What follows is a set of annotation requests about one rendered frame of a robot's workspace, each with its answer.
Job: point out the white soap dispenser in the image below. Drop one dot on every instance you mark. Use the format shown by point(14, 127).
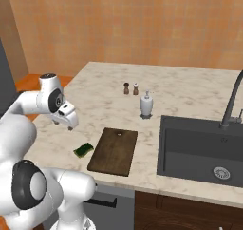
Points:
point(146, 105)

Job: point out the brown pepper mill black top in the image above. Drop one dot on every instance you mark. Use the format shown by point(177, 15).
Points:
point(126, 88)

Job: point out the grey dishwasher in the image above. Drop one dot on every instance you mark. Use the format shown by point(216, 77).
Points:
point(109, 208)

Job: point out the dark wooden cutting board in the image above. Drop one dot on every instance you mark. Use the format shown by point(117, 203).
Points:
point(114, 150)

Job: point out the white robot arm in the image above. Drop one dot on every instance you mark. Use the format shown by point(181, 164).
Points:
point(28, 164)

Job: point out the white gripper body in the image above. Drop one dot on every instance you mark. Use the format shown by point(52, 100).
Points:
point(65, 117)

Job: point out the green and yellow sponge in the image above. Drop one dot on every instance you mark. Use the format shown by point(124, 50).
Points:
point(83, 149)

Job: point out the dark grey tap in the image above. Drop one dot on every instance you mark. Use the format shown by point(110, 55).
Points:
point(232, 100)

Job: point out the dark wooden cupboard door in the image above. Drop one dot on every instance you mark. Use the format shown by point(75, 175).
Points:
point(190, 213)

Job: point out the dark grey sink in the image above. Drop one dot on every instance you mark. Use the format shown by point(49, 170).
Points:
point(199, 149)

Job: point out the brown salt mill white top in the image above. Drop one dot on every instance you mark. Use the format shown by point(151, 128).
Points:
point(135, 89)

